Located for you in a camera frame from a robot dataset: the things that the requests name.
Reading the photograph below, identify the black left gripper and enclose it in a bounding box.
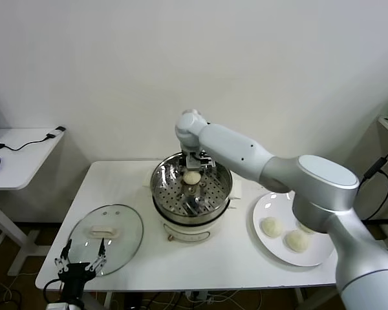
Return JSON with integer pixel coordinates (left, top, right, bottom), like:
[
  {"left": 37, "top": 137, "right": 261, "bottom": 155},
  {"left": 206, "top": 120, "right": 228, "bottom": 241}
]
[{"left": 54, "top": 237, "right": 108, "bottom": 293}]

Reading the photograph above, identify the white electric cooker base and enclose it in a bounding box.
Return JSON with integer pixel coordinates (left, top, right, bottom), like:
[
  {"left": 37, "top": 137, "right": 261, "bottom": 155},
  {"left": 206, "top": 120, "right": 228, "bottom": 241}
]
[{"left": 143, "top": 169, "right": 244, "bottom": 243}]

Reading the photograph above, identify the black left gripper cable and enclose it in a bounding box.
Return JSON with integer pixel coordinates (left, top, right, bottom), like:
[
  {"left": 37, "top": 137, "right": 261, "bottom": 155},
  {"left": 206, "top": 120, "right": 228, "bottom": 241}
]
[{"left": 43, "top": 279, "right": 64, "bottom": 304}]

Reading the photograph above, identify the black power brick cable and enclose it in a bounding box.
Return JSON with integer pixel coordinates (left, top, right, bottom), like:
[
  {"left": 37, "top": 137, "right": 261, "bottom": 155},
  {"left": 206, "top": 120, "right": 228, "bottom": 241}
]
[{"left": 358, "top": 139, "right": 388, "bottom": 220}]

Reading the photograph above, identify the white steamed baozi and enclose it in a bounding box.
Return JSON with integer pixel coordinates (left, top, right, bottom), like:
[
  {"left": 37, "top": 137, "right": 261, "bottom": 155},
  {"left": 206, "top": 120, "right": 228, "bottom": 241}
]
[
  {"left": 261, "top": 216, "right": 285, "bottom": 240},
  {"left": 184, "top": 171, "right": 201, "bottom": 186},
  {"left": 284, "top": 229, "right": 312, "bottom": 253},
  {"left": 297, "top": 220, "right": 316, "bottom": 234}
]

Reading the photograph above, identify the white side table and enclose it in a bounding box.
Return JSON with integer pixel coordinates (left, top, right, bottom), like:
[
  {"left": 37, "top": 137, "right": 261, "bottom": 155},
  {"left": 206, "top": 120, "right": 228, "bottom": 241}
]
[{"left": 0, "top": 128, "right": 68, "bottom": 278}]

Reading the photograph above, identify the black cable with adapter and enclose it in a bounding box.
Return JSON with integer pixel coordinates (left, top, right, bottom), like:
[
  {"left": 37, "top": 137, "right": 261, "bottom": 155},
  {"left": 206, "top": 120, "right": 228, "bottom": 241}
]
[{"left": 0, "top": 127, "right": 67, "bottom": 152}]

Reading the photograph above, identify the glass lid with beige handle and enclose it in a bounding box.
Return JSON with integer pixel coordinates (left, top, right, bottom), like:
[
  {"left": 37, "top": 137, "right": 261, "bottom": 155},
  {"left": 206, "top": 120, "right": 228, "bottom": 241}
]
[{"left": 66, "top": 203, "right": 145, "bottom": 278}]

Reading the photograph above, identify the white power strip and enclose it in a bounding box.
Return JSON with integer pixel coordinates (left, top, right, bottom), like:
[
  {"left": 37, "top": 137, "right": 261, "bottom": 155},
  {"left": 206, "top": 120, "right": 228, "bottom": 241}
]
[{"left": 186, "top": 290, "right": 214, "bottom": 304}]

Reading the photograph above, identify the perforated steel steamer basket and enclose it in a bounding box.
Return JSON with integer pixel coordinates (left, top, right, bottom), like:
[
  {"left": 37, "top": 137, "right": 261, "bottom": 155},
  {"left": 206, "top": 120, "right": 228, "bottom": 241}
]
[{"left": 150, "top": 150, "right": 234, "bottom": 225}]

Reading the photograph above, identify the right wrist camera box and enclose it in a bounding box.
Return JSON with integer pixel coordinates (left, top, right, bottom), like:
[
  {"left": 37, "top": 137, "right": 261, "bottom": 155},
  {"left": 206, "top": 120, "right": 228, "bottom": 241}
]
[{"left": 180, "top": 150, "right": 216, "bottom": 171}]

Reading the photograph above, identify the white round plate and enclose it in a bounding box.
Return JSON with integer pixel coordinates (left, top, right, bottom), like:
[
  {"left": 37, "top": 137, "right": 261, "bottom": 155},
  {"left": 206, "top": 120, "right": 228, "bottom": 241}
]
[{"left": 253, "top": 191, "right": 339, "bottom": 267}]

